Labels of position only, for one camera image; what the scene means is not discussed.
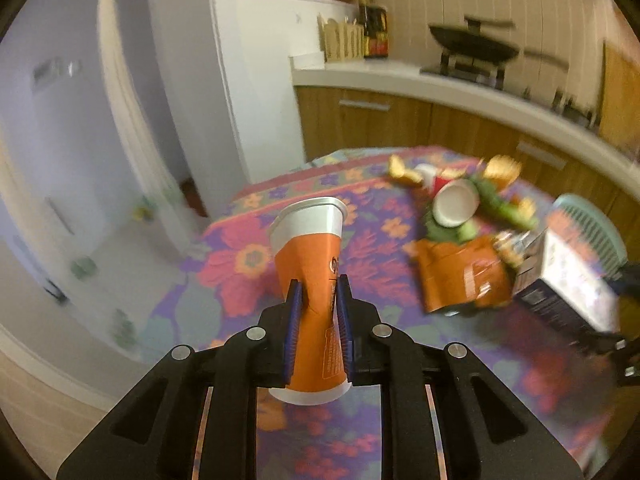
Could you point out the white kitchen countertop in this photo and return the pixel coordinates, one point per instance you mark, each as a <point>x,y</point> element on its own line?
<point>380,72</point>

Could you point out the wooden cutting board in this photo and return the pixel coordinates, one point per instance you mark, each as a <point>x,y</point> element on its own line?
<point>622,90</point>

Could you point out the orange snack bag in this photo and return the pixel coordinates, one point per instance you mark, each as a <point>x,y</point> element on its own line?
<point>450,270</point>

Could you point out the orange paper cup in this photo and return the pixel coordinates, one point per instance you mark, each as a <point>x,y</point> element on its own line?
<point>310,260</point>

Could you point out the wooden kitchen base cabinet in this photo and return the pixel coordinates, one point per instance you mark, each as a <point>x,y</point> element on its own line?
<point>360,130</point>

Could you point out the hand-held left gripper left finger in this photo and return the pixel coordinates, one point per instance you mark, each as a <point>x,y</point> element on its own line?
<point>292,330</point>

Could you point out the beige utensil basket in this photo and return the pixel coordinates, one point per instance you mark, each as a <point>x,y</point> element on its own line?
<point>342,40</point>

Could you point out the black glass gas stove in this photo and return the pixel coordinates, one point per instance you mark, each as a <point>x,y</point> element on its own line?
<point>470,72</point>

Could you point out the black wok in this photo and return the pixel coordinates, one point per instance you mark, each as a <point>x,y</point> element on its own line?
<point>472,45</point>

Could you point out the floral tablecloth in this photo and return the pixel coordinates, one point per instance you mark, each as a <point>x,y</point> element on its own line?
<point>235,260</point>

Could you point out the red paper cup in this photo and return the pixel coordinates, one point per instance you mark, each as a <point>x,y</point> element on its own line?
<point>452,205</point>

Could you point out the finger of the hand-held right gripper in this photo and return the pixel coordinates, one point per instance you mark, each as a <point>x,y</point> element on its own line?
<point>627,367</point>

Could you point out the green vegetable leaves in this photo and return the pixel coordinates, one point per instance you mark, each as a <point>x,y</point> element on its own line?
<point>492,200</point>

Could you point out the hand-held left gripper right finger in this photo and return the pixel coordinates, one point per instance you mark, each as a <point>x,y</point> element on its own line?
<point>345,330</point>

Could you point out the light blue plastic basket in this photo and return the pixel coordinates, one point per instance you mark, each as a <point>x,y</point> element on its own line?
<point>595,225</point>

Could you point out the large dark sauce bottle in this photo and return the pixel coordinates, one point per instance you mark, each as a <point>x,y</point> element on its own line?
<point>381,32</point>

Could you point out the small green object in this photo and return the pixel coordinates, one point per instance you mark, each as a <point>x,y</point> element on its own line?
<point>145,207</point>
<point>122,330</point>
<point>82,266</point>

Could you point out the slim dark sauce bottle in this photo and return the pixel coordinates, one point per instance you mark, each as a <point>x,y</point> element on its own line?
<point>368,30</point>

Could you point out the white and blue carton box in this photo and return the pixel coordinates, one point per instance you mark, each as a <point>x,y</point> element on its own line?
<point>565,280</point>

